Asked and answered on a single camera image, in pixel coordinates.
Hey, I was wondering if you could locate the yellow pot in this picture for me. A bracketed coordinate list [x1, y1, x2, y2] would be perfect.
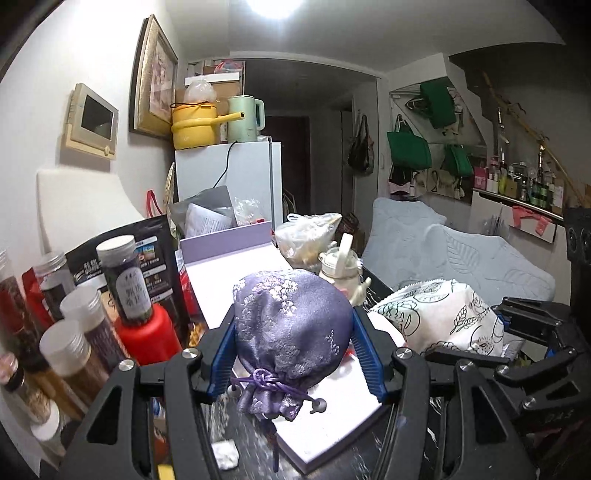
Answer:
[171, 102, 245, 151]

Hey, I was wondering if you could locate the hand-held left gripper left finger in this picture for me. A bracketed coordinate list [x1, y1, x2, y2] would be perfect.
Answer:
[61, 305, 238, 480]

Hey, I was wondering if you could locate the row of bottles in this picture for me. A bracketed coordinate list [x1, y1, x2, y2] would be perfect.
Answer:
[473, 154, 566, 213]

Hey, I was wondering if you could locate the small green tote bag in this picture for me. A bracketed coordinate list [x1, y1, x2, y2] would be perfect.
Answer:
[441, 143, 475, 178]

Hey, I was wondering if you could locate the purple brocade drawstring pouch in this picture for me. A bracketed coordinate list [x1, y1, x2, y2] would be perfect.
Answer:
[228, 270, 354, 472]

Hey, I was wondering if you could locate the black cable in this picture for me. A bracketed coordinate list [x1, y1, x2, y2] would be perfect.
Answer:
[212, 141, 238, 190]

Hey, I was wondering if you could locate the framed picture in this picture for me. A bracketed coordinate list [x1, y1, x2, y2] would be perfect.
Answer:
[128, 14, 180, 141]

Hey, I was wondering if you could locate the dark wooden door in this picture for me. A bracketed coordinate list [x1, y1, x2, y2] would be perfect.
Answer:
[265, 115, 311, 215]

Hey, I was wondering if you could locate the green electric kettle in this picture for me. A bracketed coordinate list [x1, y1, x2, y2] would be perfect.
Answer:
[226, 95, 266, 144]

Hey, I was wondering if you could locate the light blue quilted mattress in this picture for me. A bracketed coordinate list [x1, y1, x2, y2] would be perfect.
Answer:
[362, 196, 557, 315]

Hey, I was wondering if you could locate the black speaker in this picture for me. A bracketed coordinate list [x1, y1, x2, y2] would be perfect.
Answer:
[564, 208, 591, 264]

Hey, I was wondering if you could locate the large green tote bag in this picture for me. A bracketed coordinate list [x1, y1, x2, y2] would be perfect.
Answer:
[387, 115, 432, 172]

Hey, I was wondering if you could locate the small clear plastic bag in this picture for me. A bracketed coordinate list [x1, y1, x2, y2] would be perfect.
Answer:
[233, 196, 269, 227]

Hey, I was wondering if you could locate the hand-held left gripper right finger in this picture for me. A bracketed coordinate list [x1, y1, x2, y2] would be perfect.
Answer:
[350, 305, 528, 480]

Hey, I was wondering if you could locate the white cabinet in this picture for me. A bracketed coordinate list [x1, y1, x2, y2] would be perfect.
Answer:
[468, 189, 566, 245]

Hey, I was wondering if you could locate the white leaf-print pouch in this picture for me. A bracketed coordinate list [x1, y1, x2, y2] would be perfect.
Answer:
[369, 279, 522, 358]

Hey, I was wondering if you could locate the lavender cardboard box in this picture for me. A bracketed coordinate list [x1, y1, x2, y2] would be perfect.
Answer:
[179, 220, 393, 476]

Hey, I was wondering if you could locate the black printed pouch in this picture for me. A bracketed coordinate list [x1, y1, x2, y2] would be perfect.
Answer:
[65, 213, 191, 347]

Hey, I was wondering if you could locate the cream handled bottle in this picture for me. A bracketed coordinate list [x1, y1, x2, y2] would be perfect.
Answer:
[318, 233, 372, 308]

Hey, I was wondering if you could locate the bamboo pole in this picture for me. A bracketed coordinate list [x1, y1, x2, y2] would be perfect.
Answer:
[482, 71, 587, 208]

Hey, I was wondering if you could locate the crumpled white tissue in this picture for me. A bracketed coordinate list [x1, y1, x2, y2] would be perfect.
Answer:
[210, 438, 241, 472]

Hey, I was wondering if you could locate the wall intercom panel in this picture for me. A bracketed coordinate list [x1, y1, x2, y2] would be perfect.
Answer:
[64, 83, 120, 161]

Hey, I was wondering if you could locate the woven fan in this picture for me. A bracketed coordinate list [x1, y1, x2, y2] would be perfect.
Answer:
[163, 161, 178, 215]

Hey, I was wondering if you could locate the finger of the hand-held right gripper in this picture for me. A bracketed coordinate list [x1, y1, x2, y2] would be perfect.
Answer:
[491, 296, 579, 341]
[422, 347, 581, 415]

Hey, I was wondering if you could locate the beige tote bag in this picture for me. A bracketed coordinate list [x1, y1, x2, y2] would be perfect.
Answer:
[413, 168, 465, 199]

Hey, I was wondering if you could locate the red canister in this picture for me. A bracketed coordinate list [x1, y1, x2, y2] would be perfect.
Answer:
[113, 302, 184, 367]

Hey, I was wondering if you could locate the grey mailer bag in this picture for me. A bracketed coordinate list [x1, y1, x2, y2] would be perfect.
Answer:
[167, 185, 238, 241]

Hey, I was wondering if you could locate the clear bag in pot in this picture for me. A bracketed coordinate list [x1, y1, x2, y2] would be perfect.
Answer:
[184, 78, 218, 104]

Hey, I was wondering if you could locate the cluster of spice jars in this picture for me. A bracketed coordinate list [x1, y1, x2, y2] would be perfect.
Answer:
[0, 234, 153, 457]

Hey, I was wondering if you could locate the white fridge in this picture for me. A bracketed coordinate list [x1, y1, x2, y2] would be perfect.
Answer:
[174, 141, 283, 229]

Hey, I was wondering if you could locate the pink ribbon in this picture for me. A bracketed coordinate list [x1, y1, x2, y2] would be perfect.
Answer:
[512, 205, 555, 236]

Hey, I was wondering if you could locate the brown bag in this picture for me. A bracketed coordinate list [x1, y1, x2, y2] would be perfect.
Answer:
[339, 212, 366, 250]

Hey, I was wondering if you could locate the dark hanging bag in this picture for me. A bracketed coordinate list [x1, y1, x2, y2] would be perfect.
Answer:
[347, 114, 375, 176]

